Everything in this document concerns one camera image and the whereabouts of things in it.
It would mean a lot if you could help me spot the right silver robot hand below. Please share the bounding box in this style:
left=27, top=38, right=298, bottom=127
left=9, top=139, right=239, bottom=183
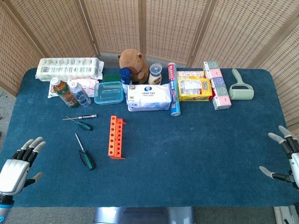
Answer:
left=258, top=125, right=299, bottom=189

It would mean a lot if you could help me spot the white wet wipes pack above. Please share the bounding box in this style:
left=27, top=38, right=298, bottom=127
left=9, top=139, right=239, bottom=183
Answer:
left=126, top=84, right=175, bottom=112

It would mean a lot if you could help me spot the white pink snack bag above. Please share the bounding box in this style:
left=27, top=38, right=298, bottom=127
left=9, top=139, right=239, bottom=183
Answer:
left=48, top=78, right=100, bottom=99

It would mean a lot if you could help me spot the blue white spray can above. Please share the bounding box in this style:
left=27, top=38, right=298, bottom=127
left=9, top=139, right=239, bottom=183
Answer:
left=119, top=67, right=133, bottom=94

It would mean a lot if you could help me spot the yellow snack bag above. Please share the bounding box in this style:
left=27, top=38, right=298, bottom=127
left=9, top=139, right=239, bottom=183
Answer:
left=178, top=78, right=214, bottom=102

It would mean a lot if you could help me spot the grey robot torso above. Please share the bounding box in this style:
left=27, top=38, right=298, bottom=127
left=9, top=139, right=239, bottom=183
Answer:
left=93, top=206, right=196, bottom=224

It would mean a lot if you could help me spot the blue table cloth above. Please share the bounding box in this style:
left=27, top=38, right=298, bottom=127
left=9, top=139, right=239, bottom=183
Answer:
left=0, top=67, right=299, bottom=208

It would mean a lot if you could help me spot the pastel tissue pack bundle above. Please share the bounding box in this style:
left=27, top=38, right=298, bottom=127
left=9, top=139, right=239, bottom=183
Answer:
left=202, top=61, right=232, bottom=111

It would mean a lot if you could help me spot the green tea bottle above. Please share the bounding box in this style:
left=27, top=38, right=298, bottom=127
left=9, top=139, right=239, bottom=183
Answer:
left=51, top=77, right=80, bottom=109

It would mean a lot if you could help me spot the pale green tape dispenser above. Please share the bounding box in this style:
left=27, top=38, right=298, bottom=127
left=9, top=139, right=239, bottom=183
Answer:
left=228, top=68, right=255, bottom=101

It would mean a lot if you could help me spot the yellow white cardboard box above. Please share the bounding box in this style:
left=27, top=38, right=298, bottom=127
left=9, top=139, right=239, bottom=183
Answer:
left=177, top=70, right=205, bottom=80

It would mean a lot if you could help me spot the brown capybara plush toy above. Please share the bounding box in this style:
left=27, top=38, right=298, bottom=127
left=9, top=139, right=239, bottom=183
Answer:
left=118, top=49, right=150, bottom=85

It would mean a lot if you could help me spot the green box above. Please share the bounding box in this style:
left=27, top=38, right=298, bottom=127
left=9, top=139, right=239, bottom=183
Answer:
left=102, top=74, right=121, bottom=83

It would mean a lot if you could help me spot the white metal frame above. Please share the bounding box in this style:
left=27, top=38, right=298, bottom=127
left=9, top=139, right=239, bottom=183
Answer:
left=273, top=205, right=299, bottom=224

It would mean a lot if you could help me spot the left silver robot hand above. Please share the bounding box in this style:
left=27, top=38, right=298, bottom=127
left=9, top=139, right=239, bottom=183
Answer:
left=0, top=137, right=47, bottom=196

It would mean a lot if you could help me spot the large green black screwdriver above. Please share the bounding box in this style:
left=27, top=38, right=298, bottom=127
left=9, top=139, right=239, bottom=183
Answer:
left=74, top=133, right=96, bottom=171

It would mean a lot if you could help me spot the white egg carton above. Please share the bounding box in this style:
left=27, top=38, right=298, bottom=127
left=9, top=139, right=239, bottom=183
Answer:
left=35, top=57, right=105, bottom=82

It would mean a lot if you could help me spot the clear water bottle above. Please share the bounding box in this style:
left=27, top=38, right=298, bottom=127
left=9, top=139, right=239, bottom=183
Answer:
left=67, top=79, right=92, bottom=108

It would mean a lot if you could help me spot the silver black precision screwdriver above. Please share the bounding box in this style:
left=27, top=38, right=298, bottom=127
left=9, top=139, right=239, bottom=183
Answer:
left=62, top=114, right=98, bottom=121

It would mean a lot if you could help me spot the woven rattan folding screen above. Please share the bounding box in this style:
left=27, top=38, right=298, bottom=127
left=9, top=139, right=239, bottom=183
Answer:
left=0, top=0, right=299, bottom=131

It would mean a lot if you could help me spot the small green black screwdriver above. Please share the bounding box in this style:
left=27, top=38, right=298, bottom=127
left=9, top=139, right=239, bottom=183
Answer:
left=65, top=116, right=93, bottom=131

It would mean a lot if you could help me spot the clear container blue lid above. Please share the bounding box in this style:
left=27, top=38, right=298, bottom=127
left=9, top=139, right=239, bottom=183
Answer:
left=94, top=81, right=124, bottom=106

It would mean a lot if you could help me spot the orange tool rack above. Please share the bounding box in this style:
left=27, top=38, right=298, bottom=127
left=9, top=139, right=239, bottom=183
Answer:
left=107, top=115, right=128, bottom=161

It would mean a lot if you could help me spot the white sauce bottle clear cap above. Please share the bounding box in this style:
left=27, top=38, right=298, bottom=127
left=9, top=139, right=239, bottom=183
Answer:
left=148, top=63, right=163, bottom=86

